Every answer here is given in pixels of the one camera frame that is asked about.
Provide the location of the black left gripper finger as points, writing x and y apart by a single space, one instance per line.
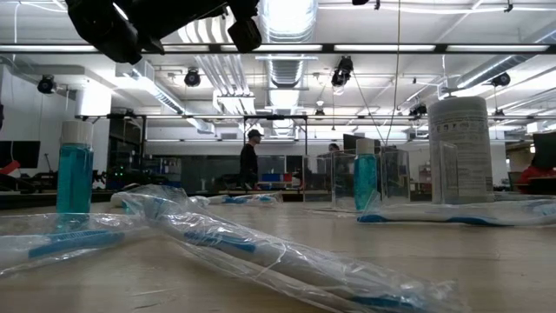
245 37

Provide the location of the clear acrylic organizer box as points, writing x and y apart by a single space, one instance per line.
391 174

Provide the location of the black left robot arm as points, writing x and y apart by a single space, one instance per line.
104 26

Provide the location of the black overhead light bar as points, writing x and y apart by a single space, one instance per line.
328 48

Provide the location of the black ceiling spotlight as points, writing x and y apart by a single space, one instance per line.
45 84
192 78
343 69
418 111
501 79

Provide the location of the person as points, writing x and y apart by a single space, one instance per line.
249 165
536 176
333 148

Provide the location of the black background monitor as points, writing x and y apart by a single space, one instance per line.
21 154
545 150
349 141

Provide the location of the white wipes canister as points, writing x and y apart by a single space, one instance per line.
473 130

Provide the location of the red background bar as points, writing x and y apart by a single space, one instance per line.
11 167

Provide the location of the black background workbench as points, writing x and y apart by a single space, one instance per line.
26 199

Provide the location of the silver round ventilation duct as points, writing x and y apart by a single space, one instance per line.
286 69

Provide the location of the white rectangular ceiling duct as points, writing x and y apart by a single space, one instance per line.
152 87

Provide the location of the black background rig frame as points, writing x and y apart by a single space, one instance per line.
278 117

